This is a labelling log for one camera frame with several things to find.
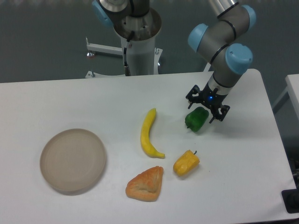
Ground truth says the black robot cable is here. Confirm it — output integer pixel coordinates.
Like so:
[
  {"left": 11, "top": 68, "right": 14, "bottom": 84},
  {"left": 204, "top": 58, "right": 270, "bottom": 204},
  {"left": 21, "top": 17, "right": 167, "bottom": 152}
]
[{"left": 123, "top": 30, "right": 135, "bottom": 77}]

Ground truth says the black device at edge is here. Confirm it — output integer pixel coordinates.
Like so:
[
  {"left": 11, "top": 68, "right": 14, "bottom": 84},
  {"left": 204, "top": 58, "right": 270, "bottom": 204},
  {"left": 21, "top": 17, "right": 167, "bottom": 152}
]
[{"left": 281, "top": 189, "right": 299, "bottom": 214}]

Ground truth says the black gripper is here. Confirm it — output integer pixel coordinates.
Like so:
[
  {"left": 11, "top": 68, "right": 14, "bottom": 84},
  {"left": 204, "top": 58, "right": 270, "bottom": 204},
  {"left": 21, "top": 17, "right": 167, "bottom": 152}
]
[{"left": 185, "top": 84, "right": 230, "bottom": 124}]

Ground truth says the beige round plate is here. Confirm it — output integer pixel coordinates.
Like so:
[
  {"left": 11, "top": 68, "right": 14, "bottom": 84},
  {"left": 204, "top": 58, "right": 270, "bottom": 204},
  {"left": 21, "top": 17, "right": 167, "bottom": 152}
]
[{"left": 40, "top": 128, "right": 107, "bottom": 194}]

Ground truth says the white side table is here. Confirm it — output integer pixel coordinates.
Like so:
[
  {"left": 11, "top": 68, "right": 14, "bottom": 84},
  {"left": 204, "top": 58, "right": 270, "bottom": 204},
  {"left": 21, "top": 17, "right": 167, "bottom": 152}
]
[{"left": 285, "top": 74, "right": 299, "bottom": 107}]

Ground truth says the orange pastry bread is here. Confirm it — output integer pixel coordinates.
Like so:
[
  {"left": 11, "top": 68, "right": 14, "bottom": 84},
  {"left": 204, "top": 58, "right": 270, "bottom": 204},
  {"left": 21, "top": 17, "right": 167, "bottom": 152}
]
[{"left": 125, "top": 166, "right": 164, "bottom": 202}]

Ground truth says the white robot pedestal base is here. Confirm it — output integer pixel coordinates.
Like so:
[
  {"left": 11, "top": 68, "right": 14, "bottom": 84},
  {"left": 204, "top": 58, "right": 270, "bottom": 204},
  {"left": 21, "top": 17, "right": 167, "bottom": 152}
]
[{"left": 86, "top": 8, "right": 163, "bottom": 76}]

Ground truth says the yellow banana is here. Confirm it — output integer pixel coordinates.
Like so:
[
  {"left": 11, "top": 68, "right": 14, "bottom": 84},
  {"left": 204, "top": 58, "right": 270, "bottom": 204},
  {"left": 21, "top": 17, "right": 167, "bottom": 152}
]
[{"left": 140, "top": 108, "right": 165, "bottom": 159}]

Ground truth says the green bell pepper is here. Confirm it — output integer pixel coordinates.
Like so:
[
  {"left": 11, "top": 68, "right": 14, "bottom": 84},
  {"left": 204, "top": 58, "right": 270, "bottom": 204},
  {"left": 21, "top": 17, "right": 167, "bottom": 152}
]
[{"left": 185, "top": 107, "right": 209, "bottom": 132}]

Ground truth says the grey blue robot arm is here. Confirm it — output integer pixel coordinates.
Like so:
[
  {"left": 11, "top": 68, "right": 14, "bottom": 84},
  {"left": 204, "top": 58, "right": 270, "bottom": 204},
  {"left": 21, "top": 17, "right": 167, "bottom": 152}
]
[{"left": 92, "top": 0, "right": 256, "bottom": 121}]

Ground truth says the yellow bell pepper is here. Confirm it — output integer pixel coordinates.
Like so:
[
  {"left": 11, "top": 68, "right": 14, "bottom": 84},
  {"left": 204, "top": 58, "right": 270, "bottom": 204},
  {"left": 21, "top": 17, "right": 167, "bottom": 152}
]
[{"left": 173, "top": 150, "right": 200, "bottom": 176}]

